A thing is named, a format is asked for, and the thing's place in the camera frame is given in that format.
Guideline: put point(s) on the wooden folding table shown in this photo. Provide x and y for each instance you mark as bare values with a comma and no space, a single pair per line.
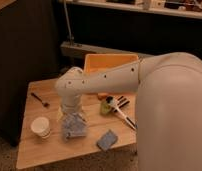
34,151

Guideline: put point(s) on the grey floor rail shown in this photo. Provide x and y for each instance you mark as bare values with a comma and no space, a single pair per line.
80,50

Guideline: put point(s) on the yellow plastic bin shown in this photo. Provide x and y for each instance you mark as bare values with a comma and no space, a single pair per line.
99,62

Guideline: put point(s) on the blue-grey towel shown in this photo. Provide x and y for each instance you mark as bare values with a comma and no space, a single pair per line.
73,125

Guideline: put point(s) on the dark cabinet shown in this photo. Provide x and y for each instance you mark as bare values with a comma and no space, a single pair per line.
29,51

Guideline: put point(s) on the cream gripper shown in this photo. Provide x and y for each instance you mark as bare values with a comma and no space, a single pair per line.
64,110

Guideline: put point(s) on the white spatula black stripes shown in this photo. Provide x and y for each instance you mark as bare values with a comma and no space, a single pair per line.
111,101

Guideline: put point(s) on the blue sponge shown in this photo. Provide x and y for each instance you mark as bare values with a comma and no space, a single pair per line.
107,140

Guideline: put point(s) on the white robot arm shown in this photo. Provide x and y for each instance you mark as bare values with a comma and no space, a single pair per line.
168,105

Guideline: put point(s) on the white paper cup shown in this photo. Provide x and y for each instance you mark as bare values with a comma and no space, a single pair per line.
41,127

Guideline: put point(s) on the dark small spoon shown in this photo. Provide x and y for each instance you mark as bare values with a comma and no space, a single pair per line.
45,104

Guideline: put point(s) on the orange toy fruit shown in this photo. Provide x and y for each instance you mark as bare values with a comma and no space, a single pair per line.
101,96

